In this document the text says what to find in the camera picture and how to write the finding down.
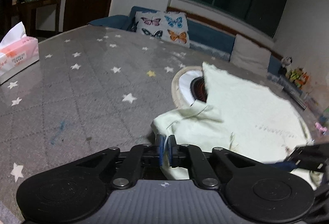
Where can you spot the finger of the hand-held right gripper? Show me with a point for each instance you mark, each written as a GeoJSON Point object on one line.
{"type": "Point", "coordinates": [284, 165]}
{"type": "Point", "coordinates": [295, 154]}

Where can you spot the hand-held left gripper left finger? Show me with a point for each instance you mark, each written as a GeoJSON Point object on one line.
{"type": "Point", "coordinates": [160, 152]}

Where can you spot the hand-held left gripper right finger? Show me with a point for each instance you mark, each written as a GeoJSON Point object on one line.
{"type": "Point", "coordinates": [174, 153]}

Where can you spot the pale green lace-trimmed garment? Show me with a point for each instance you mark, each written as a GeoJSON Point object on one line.
{"type": "Point", "coordinates": [244, 116]}

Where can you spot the round black induction cooktop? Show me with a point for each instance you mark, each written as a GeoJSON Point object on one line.
{"type": "Point", "coordinates": [199, 89]}

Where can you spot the orange fox plush toy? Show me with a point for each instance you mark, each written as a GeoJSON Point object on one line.
{"type": "Point", "coordinates": [303, 81]}

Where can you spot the panda plush toy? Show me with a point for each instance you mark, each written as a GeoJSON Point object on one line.
{"type": "Point", "coordinates": [286, 63]}

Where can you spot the grey star-print tablecloth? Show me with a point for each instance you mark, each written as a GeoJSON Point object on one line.
{"type": "Point", "coordinates": [77, 90]}

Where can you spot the plain beige pillow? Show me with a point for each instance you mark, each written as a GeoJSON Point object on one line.
{"type": "Point", "coordinates": [249, 52]}

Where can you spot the blue sofa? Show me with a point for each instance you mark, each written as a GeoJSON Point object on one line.
{"type": "Point", "coordinates": [210, 36]}

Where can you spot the butterfly print pillow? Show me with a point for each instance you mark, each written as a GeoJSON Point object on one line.
{"type": "Point", "coordinates": [159, 26]}

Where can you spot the pink tissue pack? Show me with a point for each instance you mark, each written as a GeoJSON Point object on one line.
{"type": "Point", "coordinates": [18, 57]}

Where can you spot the dark wooden side table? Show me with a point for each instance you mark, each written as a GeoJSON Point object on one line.
{"type": "Point", "coordinates": [38, 4]}

